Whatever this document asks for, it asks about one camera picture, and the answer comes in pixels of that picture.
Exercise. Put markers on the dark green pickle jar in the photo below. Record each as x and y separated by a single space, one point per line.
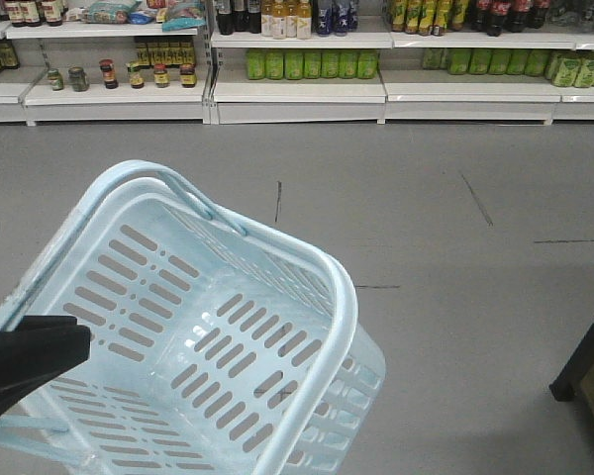
78 79

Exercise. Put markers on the light blue plastic basket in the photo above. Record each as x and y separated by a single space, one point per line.
219 345

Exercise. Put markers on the right row green drink packs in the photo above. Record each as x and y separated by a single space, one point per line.
560 67

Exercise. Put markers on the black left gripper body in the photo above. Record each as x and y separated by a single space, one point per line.
39 349

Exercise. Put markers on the row of green drink packs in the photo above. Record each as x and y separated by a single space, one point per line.
298 64

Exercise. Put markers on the red-lid sauce jar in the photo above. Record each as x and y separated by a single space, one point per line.
108 71

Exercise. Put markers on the small yellow label jar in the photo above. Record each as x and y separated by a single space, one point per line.
161 76

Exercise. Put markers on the green-lid glass jar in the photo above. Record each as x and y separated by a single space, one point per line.
55 79

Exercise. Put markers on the yellow label sauce jar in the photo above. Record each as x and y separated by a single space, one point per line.
135 78

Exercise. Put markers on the white supermarket shelf unit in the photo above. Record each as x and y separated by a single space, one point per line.
403 60

